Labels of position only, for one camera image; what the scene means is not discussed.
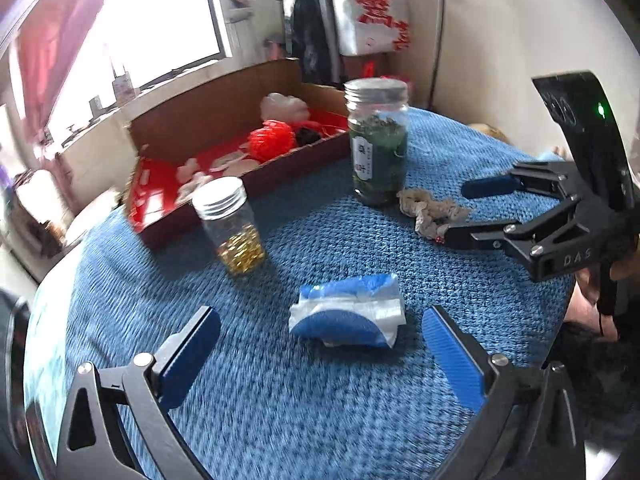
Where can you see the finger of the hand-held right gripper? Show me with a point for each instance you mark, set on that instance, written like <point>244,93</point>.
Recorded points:
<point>490,186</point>
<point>480,237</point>

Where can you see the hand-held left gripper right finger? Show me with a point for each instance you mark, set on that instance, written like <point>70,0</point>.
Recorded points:
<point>452,360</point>

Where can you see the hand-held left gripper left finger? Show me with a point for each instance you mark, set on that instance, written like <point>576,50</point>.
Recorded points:
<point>192,355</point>

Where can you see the beige scrunchie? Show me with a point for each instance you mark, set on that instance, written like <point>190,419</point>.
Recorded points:
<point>430,210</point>

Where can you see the blue white tissue pack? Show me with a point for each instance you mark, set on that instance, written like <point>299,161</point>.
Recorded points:
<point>345,305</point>

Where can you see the black fluffy ball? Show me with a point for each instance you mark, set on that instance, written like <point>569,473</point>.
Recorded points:
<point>306,137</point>

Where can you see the tan round puff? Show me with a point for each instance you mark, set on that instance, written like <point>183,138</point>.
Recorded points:
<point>248,167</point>

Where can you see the red foam net ball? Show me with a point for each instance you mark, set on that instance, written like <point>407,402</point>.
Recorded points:
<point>270,142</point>

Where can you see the brown cardboard box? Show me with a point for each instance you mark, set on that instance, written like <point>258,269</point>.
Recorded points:
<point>210,100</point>

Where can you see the person's right hand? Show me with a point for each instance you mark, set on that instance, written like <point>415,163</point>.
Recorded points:
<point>589,285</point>

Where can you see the large glass jar dark contents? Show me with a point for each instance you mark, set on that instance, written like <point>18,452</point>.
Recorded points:
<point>377,160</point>

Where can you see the small jar with yellow capsules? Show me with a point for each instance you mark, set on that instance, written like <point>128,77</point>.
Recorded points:
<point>232,230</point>

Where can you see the black clothes rack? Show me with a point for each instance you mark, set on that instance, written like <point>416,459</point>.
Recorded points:
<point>440,35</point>

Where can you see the red paper bag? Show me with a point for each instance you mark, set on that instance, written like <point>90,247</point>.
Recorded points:
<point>155,190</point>

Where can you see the white tote bag red print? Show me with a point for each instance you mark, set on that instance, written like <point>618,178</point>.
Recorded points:
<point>360,30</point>

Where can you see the dark jacket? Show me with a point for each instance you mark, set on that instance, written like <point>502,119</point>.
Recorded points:
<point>310,30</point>

